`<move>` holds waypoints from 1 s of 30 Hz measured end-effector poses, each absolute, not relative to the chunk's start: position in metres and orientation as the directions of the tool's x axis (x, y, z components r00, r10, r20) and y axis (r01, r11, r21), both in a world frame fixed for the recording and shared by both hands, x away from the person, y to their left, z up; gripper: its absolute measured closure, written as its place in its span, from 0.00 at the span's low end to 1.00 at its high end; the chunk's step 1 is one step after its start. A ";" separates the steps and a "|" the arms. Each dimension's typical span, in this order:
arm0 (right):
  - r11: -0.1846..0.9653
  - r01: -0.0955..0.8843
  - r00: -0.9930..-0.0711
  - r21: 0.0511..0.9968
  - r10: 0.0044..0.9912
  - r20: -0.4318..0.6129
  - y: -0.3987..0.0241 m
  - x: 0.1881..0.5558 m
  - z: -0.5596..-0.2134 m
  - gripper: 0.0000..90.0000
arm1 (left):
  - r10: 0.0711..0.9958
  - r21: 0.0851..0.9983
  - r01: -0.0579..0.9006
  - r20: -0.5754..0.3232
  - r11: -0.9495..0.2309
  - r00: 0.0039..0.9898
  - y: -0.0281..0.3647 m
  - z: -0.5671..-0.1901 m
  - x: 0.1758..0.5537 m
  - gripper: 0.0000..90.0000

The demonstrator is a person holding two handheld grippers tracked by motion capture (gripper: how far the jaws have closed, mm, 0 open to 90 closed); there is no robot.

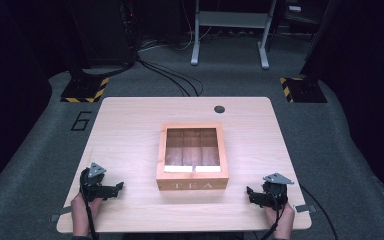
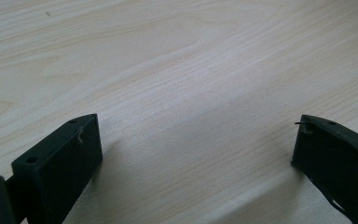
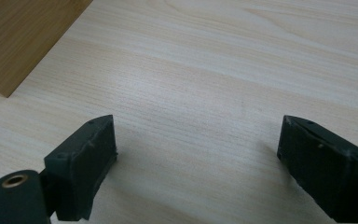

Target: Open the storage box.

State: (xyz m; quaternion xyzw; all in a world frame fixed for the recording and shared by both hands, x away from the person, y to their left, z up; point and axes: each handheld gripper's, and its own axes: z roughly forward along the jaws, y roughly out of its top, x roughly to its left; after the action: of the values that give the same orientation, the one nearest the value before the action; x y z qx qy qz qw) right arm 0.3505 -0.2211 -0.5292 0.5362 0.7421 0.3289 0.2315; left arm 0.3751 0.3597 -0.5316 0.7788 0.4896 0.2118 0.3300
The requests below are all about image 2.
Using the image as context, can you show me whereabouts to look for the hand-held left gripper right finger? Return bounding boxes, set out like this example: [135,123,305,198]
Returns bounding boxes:
[291,114,358,224]

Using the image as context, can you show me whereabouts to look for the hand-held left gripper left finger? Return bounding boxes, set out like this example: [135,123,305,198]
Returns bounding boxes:
[5,113,103,224]

